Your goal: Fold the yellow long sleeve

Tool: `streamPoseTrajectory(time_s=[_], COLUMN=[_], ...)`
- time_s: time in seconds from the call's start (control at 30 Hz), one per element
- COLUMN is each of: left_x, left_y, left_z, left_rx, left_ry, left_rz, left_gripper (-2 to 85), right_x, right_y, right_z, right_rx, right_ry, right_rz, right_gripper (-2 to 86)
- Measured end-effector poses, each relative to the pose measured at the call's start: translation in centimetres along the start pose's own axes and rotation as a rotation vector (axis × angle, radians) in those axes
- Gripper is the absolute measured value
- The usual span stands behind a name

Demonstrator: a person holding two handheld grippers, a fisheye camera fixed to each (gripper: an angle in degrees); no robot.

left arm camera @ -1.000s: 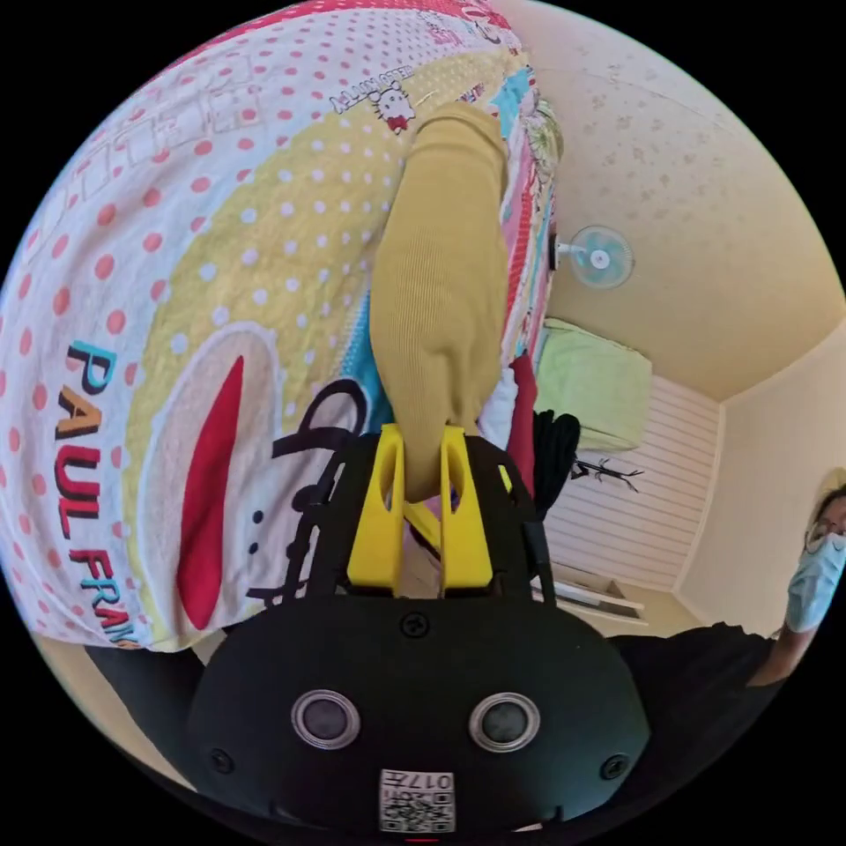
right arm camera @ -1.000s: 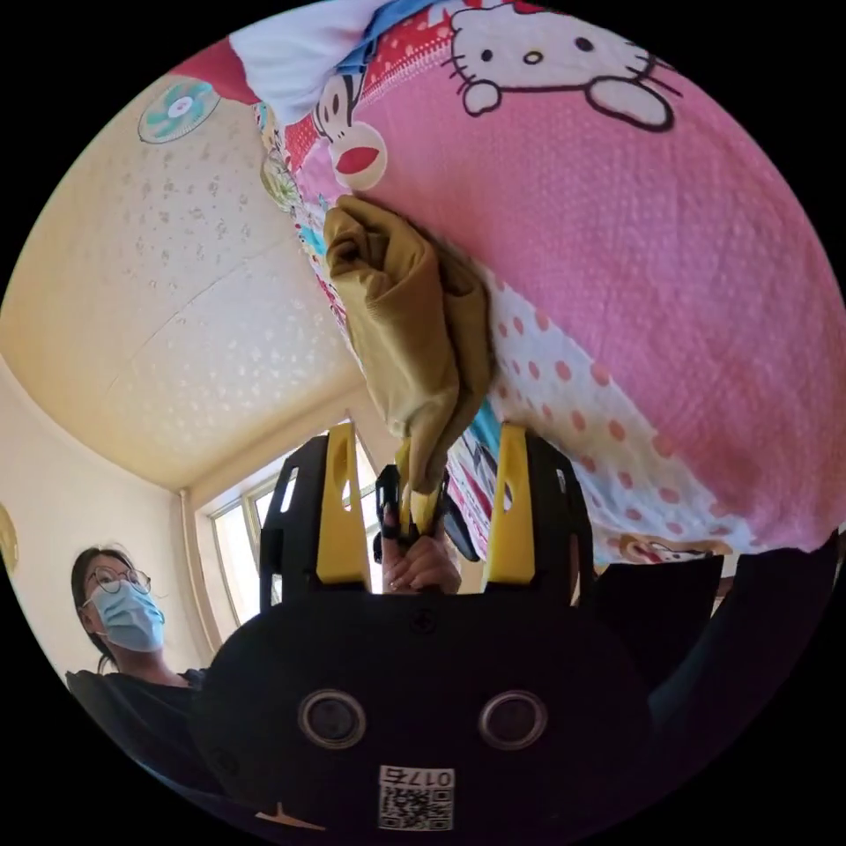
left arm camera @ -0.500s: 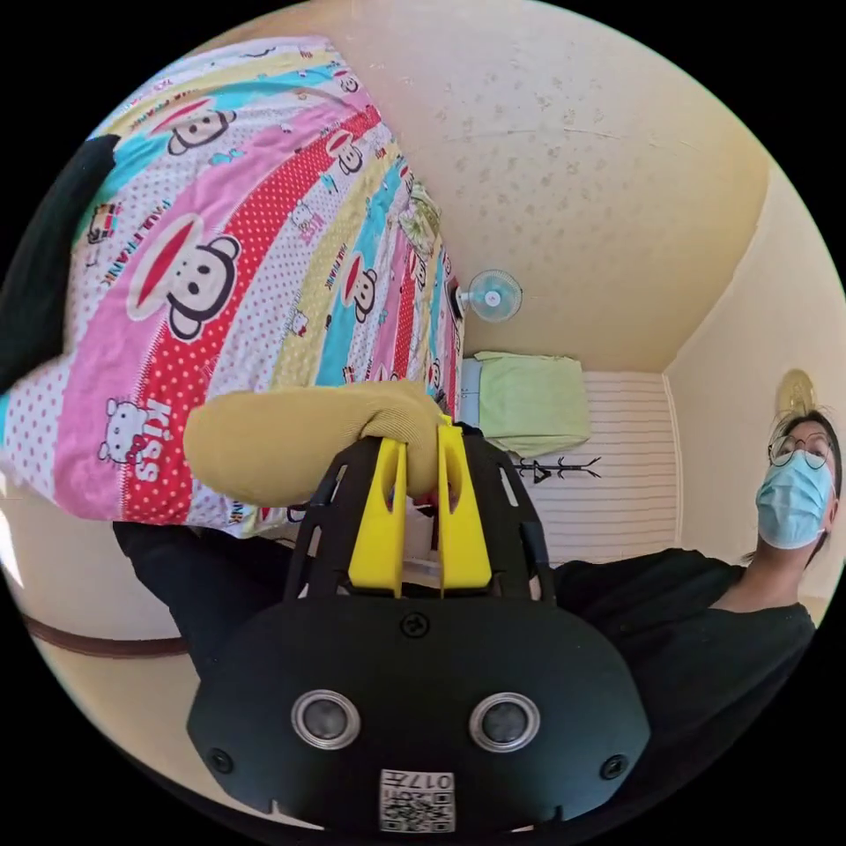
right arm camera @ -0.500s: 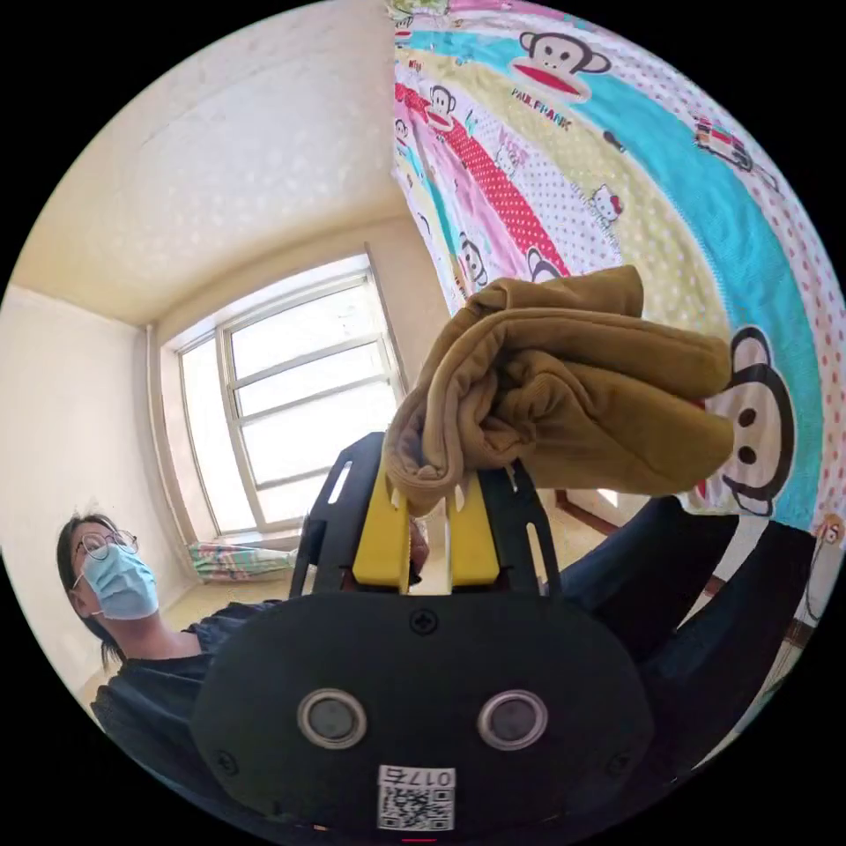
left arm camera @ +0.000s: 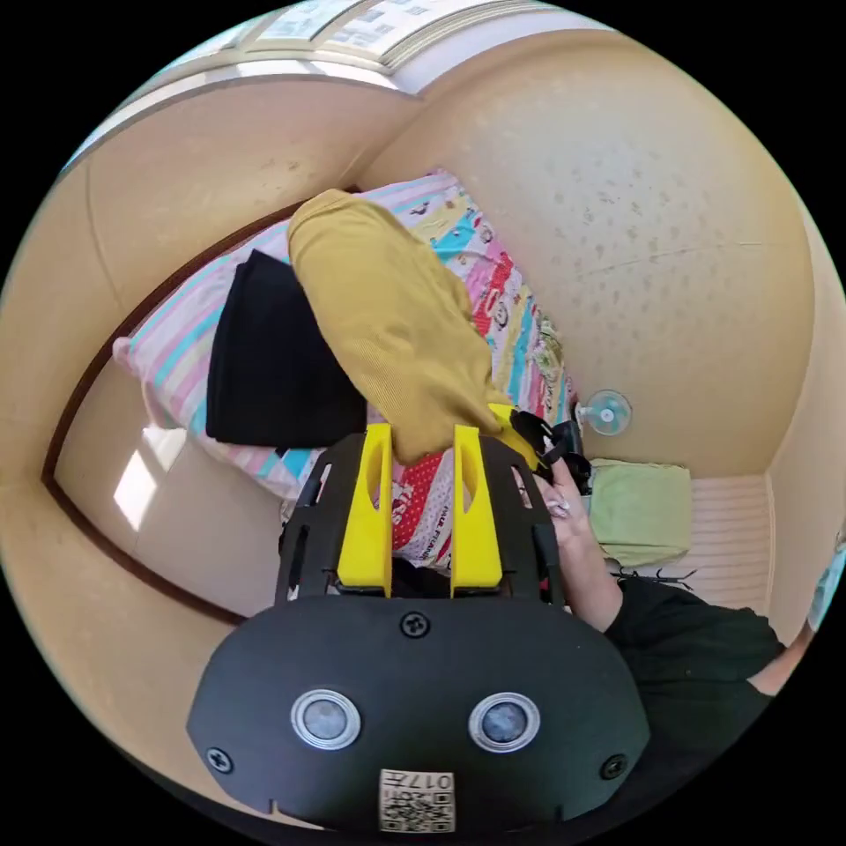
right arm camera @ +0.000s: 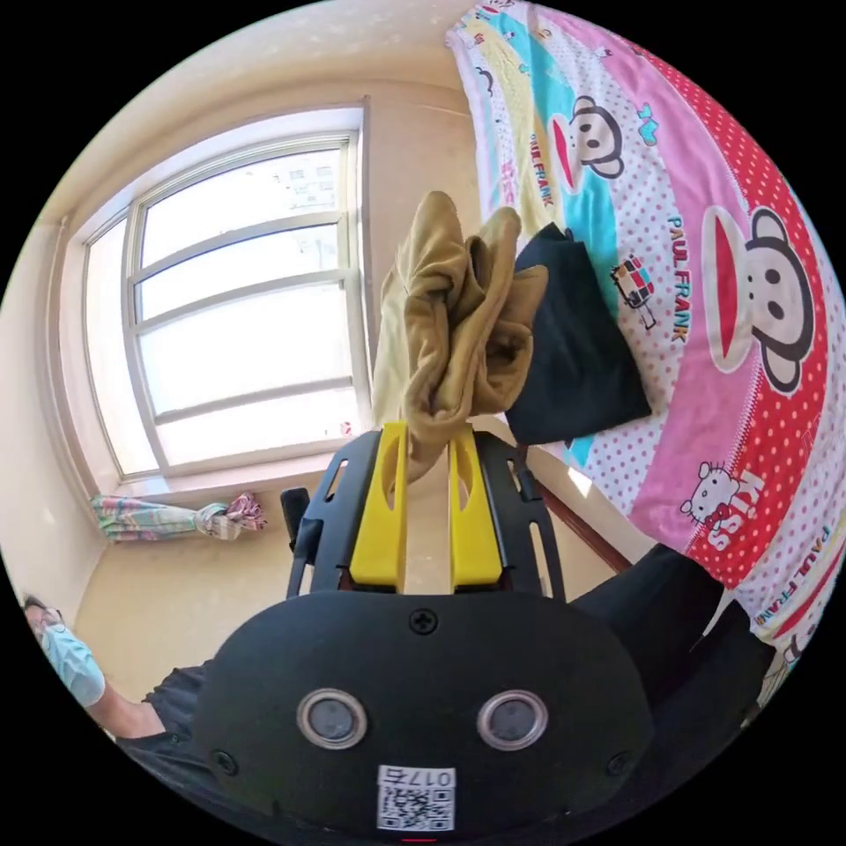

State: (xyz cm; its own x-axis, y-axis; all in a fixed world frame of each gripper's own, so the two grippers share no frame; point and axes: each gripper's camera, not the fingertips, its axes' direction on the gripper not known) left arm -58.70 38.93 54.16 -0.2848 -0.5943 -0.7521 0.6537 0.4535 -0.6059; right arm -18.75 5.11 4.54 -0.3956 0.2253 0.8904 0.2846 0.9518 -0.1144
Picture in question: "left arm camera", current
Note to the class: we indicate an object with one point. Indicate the person's right forearm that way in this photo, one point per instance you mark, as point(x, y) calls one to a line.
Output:
point(598, 595)

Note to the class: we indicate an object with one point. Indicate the green cushion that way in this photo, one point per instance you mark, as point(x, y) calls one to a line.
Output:
point(638, 512)

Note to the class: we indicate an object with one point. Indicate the person's body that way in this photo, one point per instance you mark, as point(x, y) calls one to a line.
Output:
point(694, 674)

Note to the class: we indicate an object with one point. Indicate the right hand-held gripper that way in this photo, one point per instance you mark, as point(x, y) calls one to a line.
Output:
point(562, 443)

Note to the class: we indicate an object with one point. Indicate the bed with colourful printed sheet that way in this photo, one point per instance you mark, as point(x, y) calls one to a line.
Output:
point(178, 330)

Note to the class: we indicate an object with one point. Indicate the folded black garment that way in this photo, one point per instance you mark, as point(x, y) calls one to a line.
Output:
point(277, 357)

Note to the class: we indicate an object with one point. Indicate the window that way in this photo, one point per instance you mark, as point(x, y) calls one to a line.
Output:
point(357, 30)

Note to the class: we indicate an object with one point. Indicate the yellow long sleeve shirt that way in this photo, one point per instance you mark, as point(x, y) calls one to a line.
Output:
point(390, 317)

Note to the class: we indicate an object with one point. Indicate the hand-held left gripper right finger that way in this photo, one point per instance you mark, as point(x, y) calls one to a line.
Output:
point(477, 548)

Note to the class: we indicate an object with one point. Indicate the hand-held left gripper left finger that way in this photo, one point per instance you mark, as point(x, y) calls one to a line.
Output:
point(360, 542)

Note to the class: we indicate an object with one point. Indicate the white ribbed mat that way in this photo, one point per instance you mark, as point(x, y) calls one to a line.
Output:
point(730, 542)

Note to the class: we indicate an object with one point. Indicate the person's right hand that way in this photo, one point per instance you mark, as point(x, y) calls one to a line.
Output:
point(574, 522)

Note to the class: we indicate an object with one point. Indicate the small light blue fan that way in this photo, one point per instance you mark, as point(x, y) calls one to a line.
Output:
point(607, 413)

